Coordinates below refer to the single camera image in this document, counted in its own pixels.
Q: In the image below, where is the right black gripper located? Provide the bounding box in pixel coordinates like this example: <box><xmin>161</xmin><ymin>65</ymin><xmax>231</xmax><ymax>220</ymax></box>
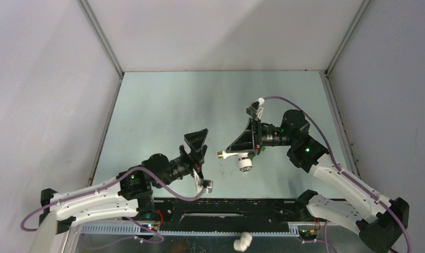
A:
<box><xmin>226</xmin><ymin>118</ymin><xmax>295</xmax><ymax>157</ymax></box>

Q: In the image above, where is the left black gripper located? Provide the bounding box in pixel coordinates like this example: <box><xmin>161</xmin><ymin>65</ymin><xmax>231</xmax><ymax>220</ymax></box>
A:
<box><xmin>155</xmin><ymin>129</ymin><xmax>207</xmax><ymax>189</ymax></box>

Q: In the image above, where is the green plastic faucet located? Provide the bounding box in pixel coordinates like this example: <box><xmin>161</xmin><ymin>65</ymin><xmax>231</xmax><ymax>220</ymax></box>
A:
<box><xmin>249</xmin><ymin>147</ymin><xmax>266</xmax><ymax>161</ymax></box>

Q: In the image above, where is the white plastic faucet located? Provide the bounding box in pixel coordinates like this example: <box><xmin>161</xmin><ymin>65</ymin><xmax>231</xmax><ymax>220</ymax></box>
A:
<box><xmin>217</xmin><ymin>150</ymin><xmax>253</xmax><ymax>173</ymax></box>

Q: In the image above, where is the white elbow fitting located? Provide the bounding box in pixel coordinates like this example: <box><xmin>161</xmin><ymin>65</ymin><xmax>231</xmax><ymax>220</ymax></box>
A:
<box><xmin>233</xmin><ymin>232</ymin><xmax>252</xmax><ymax>252</ymax></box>

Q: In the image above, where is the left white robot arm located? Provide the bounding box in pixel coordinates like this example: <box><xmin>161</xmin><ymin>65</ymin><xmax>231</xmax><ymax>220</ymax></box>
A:
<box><xmin>39</xmin><ymin>129</ymin><xmax>212</xmax><ymax>234</ymax></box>

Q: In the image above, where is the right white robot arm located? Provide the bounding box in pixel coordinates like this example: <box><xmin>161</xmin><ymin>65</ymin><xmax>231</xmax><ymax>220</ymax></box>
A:
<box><xmin>218</xmin><ymin>109</ymin><xmax>409</xmax><ymax>252</ymax></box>

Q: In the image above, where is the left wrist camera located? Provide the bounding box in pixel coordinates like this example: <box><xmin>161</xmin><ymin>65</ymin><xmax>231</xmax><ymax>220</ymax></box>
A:
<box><xmin>193</xmin><ymin>170</ymin><xmax>213</xmax><ymax>194</ymax></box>

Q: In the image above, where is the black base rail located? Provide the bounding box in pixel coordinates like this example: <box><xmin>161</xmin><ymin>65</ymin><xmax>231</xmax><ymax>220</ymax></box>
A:
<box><xmin>133</xmin><ymin>198</ymin><xmax>325</xmax><ymax>231</ymax></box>

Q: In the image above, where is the grey cable duct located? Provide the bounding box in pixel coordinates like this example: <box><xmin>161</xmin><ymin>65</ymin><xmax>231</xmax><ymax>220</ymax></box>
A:
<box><xmin>80</xmin><ymin>222</ymin><xmax>300</xmax><ymax>237</ymax></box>

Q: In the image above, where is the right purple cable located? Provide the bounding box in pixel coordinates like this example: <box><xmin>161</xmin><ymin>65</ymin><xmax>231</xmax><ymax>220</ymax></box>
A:
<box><xmin>262</xmin><ymin>96</ymin><xmax>413</xmax><ymax>253</ymax></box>

